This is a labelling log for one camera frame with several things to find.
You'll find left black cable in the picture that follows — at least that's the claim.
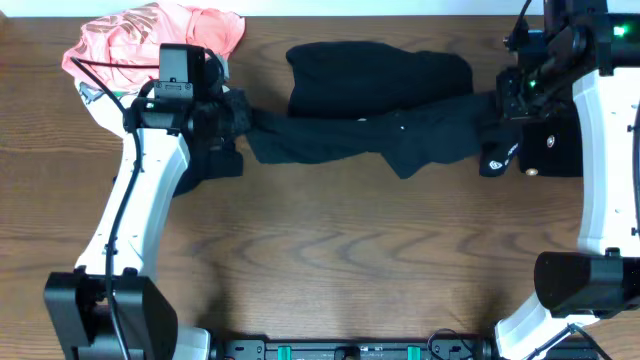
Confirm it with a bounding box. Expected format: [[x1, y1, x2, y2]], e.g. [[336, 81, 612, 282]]
[[69, 55, 166, 360]]

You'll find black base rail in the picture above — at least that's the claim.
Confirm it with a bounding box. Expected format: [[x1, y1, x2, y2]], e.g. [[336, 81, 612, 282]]
[[207, 330, 502, 360]]

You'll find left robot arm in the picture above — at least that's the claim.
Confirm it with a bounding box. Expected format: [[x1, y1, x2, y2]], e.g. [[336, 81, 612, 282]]
[[44, 43, 251, 360]]

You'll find white printed shirt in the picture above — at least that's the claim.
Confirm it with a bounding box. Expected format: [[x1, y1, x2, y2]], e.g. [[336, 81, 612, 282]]
[[74, 79, 126, 138]]

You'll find black cardigan with gold buttons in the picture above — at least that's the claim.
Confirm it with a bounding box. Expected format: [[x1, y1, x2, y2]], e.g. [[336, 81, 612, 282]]
[[518, 115, 583, 177]]

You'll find pink crumpled shirt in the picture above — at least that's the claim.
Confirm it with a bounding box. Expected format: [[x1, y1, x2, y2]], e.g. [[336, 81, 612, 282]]
[[61, 2, 246, 91]]

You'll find black t-shirt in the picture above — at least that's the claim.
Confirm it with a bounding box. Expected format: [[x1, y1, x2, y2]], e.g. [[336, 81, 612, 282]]
[[246, 41, 522, 179]]

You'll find black garment under pile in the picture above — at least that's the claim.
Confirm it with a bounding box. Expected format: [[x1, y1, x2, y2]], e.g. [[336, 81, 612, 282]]
[[173, 138, 244, 197]]

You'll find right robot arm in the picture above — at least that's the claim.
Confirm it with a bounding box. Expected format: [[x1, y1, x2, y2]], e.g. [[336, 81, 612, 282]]
[[477, 0, 639, 359]]

